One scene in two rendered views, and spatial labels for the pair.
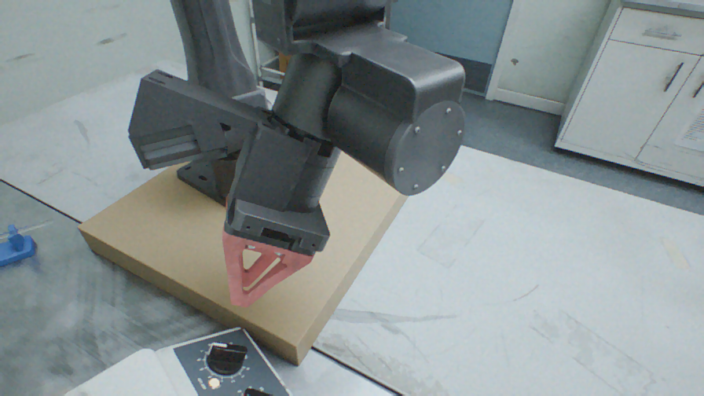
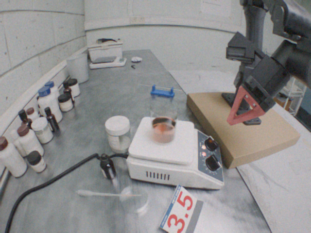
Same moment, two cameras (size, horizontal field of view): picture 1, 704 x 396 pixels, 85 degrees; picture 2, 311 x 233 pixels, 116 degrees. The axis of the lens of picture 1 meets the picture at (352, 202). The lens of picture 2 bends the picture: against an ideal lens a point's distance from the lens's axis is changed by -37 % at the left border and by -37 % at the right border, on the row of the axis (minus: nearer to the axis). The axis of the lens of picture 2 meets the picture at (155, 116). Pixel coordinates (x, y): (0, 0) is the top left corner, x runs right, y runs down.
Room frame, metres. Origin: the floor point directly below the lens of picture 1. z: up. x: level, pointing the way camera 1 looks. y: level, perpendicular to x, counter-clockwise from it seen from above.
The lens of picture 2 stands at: (-0.08, -0.01, 1.20)
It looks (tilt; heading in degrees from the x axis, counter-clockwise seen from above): 35 degrees down; 54
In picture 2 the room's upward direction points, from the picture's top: straight up
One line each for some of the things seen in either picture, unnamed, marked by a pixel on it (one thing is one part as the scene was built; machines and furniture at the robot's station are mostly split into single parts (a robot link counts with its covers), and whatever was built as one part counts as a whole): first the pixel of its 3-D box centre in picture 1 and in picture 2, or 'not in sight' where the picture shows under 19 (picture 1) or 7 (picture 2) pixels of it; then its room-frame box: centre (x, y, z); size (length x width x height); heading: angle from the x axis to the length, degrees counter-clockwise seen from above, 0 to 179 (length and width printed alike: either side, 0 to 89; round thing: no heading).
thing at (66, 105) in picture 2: not in sight; (65, 102); (-0.09, 0.59, 0.93); 0.05 x 0.05 x 0.06
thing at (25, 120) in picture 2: not in sight; (27, 125); (-0.24, 0.47, 0.95); 0.04 x 0.04 x 0.11
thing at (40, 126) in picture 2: not in sight; (42, 130); (-0.19, 0.44, 0.93); 0.06 x 0.06 x 0.07
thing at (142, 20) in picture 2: not in sight; (175, 20); (1.11, 1.28, 1.23); 1.90 x 0.06 x 0.10; 154
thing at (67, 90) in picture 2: not in sight; (67, 92); (-0.07, 0.64, 0.95); 0.04 x 0.04 x 0.10
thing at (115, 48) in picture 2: not in sight; (107, 49); (0.39, 1.41, 0.97); 0.37 x 0.31 x 0.14; 65
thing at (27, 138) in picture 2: not in sight; (29, 142); (-0.23, 0.38, 0.95); 0.06 x 0.06 x 0.10
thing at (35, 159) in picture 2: not in sight; (36, 161); (-0.22, 0.32, 0.92); 0.04 x 0.04 x 0.04
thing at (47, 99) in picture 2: not in sight; (48, 105); (-0.15, 0.54, 0.96); 0.07 x 0.07 x 0.13
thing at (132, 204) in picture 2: not in sight; (133, 199); (-0.04, 0.12, 0.91); 0.06 x 0.06 x 0.02
